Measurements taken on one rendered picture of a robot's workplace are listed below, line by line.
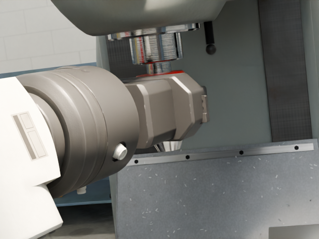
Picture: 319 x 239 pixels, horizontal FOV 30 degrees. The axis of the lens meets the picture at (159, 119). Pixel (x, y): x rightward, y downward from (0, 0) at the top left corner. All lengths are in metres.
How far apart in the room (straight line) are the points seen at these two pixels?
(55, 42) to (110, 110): 4.65
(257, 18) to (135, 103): 0.48
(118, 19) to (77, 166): 0.14
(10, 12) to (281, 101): 4.41
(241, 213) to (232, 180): 0.05
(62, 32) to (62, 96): 4.65
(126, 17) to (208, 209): 0.49
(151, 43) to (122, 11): 0.07
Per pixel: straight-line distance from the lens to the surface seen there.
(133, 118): 0.43
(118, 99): 0.43
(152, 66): 0.54
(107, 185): 4.75
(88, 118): 0.39
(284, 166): 0.92
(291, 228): 0.59
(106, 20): 0.48
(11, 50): 5.21
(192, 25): 0.53
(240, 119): 0.93
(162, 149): 0.55
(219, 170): 0.92
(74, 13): 0.50
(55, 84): 0.40
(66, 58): 5.03
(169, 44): 0.53
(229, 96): 0.92
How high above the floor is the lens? 1.30
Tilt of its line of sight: 7 degrees down
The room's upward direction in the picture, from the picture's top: 7 degrees counter-clockwise
